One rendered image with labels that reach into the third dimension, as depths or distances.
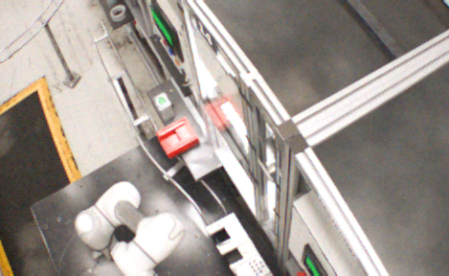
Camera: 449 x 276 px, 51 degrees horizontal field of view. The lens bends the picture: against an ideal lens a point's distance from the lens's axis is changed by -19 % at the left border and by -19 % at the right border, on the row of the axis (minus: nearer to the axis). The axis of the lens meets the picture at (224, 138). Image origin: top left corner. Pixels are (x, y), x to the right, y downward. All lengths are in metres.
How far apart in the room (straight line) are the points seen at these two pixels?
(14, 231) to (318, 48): 2.80
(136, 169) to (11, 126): 1.62
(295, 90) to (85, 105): 2.70
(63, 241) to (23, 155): 1.28
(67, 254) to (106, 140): 1.22
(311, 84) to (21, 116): 3.04
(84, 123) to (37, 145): 0.43
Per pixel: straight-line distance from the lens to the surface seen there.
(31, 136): 4.06
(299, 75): 1.48
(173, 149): 2.58
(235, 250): 2.51
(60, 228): 2.91
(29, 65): 4.47
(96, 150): 3.79
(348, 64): 1.52
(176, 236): 2.06
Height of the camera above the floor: 3.26
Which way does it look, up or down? 63 degrees down
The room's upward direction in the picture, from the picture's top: 11 degrees counter-clockwise
